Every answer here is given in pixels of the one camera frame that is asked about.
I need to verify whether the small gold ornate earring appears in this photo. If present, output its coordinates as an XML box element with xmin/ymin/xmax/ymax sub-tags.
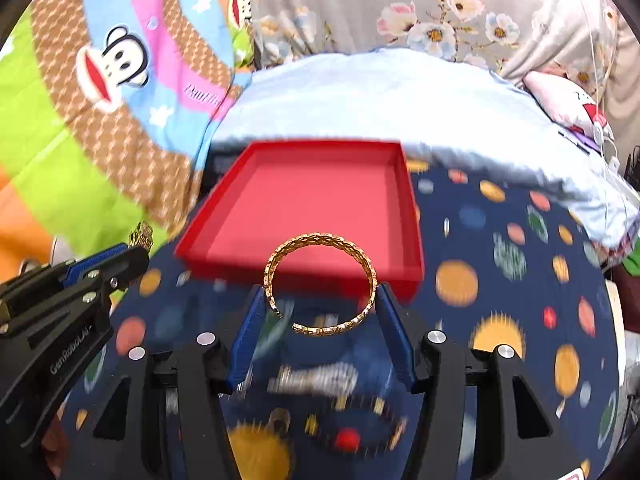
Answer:
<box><xmin>128</xmin><ymin>221</ymin><xmax>154</xmax><ymax>252</ymax></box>

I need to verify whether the gold braided bangle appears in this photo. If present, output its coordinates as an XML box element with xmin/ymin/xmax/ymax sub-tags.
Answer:
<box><xmin>262</xmin><ymin>232</ymin><xmax>378</xmax><ymax>338</ymax></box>

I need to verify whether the navy planet print cloth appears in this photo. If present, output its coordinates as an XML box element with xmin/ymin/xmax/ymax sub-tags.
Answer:
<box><xmin>41</xmin><ymin>161</ymin><xmax>626</xmax><ymax>480</ymax></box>

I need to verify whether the colourful monkey cartoon blanket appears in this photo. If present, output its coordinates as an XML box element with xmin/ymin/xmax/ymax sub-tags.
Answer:
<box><xmin>1</xmin><ymin>0</ymin><xmax>253</xmax><ymax>278</ymax></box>

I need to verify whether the red shallow tray box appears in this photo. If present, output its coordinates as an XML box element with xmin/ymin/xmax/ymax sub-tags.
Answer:
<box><xmin>175</xmin><ymin>140</ymin><xmax>425</xmax><ymax>302</ymax></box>

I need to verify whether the pink white plush toy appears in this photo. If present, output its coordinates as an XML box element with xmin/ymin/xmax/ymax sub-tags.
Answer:
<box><xmin>523</xmin><ymin>72</ymin><xmax>614</xmax><ymax>156</ymax></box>

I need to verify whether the light blue pillow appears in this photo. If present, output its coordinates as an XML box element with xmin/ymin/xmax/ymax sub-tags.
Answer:
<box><xmin>210</xmin><ymin>48</ymin><xmax>639</xmax><ymax>249</ymax></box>

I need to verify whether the grey floral bedsheet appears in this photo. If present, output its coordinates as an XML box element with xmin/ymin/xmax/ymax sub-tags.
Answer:
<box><xmin>250</xmin><ymin>0</ymin><xmax>639</xmax><ymax>156</ymax></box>

